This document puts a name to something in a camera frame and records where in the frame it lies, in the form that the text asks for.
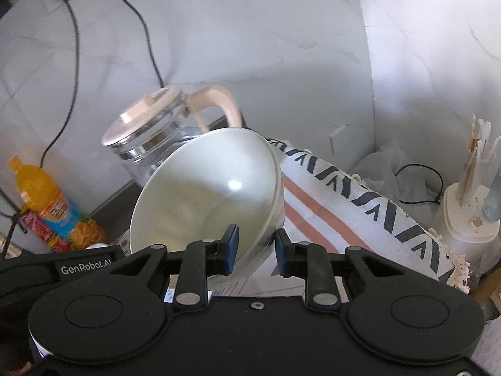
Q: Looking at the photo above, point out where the large white ceramic bowl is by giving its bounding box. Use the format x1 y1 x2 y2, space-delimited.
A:
129 128 284 266

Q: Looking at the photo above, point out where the red soda can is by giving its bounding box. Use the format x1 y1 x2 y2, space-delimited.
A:
20 209 72 253

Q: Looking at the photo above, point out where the striped tasselled cloth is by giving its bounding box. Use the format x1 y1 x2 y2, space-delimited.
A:
207 132 470 293

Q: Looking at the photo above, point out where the orange juice bottle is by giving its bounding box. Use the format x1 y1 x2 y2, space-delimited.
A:
8 156 108 249

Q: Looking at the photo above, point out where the glass kettle beige lid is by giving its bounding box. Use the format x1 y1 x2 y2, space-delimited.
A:
101 85 243 187

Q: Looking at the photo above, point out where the cream utensil holder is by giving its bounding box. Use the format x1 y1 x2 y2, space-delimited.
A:
440 116 500 260

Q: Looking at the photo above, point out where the black cable on counter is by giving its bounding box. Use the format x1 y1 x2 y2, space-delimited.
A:
351 163 445 206

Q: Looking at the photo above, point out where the black kettle power cable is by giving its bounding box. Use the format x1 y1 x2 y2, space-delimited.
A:
95 0 166 89

